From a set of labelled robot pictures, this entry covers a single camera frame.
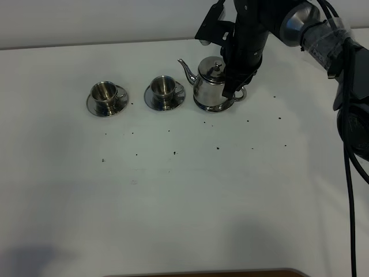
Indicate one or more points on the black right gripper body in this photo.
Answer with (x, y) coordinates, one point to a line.
(254, 21)

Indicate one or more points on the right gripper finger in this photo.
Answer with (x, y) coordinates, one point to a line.
(235, 79)

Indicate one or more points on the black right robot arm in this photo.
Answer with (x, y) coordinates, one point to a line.
(319, 31)

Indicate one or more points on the teapot stainless steel saucer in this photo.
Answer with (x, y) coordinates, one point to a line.
(215, 109)

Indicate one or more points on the right stainless steel saucer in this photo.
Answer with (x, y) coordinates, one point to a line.
(149, 99)

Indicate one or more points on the right stainless steel teacup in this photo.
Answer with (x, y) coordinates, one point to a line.
(167, 93)

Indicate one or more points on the stainless steel teacup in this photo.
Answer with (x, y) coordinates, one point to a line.
(167, 93)
(104, 93)

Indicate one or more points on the left stainless steel saucer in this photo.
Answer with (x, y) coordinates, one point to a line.
(122, 100)

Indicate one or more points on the left stainless steel teacup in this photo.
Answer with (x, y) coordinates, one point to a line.
(104, 93)

